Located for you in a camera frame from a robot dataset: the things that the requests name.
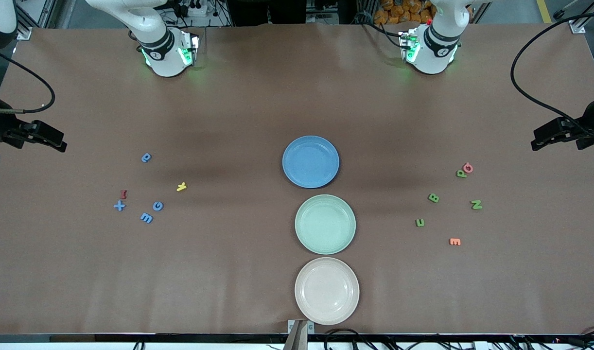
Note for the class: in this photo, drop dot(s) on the green letter B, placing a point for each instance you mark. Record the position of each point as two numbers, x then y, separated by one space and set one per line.
433 198

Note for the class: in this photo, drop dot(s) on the white power strip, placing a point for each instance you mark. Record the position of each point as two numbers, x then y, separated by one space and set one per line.
197 8

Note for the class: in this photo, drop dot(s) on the blue letter P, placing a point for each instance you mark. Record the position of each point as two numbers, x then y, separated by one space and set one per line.
146 157

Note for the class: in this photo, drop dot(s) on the green letter E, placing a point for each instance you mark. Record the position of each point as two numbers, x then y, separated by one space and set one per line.
420 222

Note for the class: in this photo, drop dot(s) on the pink letter Q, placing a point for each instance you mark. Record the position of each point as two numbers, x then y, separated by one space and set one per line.
470 166

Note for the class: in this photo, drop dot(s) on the brown table cover sheet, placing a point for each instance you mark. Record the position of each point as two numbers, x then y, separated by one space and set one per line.
229 121

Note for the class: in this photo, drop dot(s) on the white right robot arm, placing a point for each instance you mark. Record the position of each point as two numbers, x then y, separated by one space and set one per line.
165 63

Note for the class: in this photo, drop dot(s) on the blue letter E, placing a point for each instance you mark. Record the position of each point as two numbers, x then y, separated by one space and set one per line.
146 218

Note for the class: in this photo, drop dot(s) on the blue letter G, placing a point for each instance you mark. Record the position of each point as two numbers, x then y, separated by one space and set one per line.
155 206

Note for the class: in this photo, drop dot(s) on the light green plate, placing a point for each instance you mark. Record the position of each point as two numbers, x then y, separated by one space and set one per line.
325 233

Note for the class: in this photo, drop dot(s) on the orange packaged items pile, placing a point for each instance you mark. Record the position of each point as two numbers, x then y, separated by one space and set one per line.
399 12

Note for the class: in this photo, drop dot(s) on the blue letter X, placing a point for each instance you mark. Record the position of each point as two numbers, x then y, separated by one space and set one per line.
119 206

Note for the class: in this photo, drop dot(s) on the blue plate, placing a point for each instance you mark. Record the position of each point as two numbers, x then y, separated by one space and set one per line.
310 170

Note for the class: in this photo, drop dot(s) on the beige pink plate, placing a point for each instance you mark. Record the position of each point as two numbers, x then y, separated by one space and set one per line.
327 291

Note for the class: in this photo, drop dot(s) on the orange letter E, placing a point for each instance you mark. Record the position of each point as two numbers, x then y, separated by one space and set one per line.
455 241

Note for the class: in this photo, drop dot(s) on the aluminium frame profile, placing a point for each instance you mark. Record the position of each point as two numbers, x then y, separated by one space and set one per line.
24 33
576 26

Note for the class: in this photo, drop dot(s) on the green letter P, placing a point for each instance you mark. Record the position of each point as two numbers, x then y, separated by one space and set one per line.
460 174

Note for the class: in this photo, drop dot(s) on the metal table edge bracket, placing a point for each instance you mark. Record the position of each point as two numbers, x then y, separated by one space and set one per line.
310 329

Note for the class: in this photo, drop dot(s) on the green letter N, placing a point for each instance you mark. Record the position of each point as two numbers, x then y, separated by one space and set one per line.
476 204

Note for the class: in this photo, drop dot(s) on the yellow letter Y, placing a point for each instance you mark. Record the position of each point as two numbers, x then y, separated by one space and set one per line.
181 186

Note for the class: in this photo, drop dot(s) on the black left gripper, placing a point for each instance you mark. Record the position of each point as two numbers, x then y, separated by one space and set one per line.
592 120

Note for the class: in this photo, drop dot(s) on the brown cardboard post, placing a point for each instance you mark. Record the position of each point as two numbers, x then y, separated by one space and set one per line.
297 338

